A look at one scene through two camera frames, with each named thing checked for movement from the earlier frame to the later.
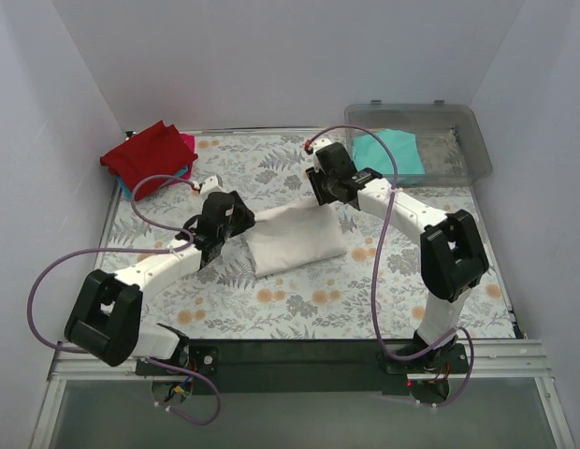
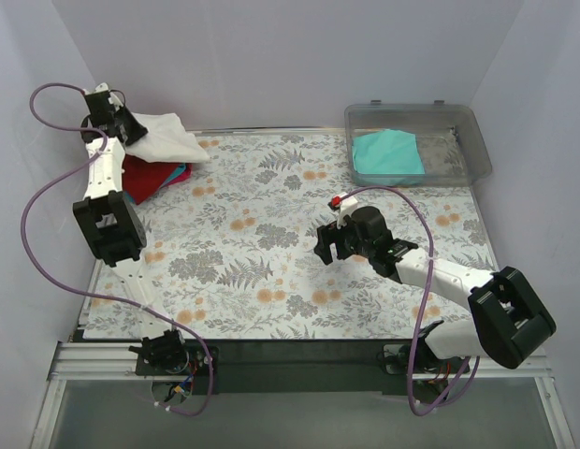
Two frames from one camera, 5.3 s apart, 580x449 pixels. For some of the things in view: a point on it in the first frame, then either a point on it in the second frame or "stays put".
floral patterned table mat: x=291 y=251 stays put
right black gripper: x=322 y=185 → x=328 y=242
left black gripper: x=240 y=215 → x=126 y=129
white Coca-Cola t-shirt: x=293 y=235 → x=166 y=140
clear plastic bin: x=434 y=144 stays put
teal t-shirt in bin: x=370 y=153 stays put
